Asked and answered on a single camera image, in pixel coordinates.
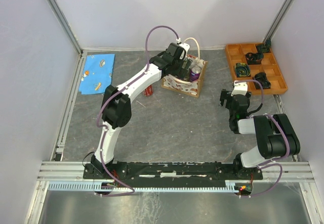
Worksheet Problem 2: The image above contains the red cola can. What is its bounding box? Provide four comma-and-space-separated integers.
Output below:
143, 85, 153, 97

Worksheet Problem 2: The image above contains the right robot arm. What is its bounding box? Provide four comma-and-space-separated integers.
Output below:
220, 89, 301, 179

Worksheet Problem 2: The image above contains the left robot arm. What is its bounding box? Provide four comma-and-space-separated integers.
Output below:
91, 42, 190, 178

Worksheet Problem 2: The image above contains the canvas tote bag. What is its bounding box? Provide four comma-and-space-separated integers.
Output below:
161, 37, 208, 99

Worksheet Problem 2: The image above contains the rolled blue yellow sock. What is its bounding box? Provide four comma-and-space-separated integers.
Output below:
234, 63, 251, 77

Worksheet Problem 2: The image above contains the rolled black sock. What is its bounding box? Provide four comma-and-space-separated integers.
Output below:
253, 72, 271, 89

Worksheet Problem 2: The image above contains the wooden compartment tray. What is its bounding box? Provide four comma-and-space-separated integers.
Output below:
225, 43, 288, 95

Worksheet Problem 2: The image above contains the black sock centre tray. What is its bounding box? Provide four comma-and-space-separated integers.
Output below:
245, 52, 264, 65

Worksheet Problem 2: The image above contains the dark sock top corner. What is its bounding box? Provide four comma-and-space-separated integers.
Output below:
256, 38, 271, 54

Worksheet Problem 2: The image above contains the blue patterned cloth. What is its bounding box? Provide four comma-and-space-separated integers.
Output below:
78, 54, 115, 95

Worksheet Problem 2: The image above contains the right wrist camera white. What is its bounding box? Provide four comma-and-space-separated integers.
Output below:
231, 80, 248, 97

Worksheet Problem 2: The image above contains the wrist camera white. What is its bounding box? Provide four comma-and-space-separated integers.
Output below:
176, 38, 190, 59
231, 80, 248, 97

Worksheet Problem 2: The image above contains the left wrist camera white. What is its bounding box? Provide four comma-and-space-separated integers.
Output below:
176, 38, 190, 59

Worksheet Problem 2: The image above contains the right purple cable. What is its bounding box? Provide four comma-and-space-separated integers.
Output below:
237, 79, 291, 199

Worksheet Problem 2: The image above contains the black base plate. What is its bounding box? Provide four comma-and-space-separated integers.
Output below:
83, 162, 263, 187

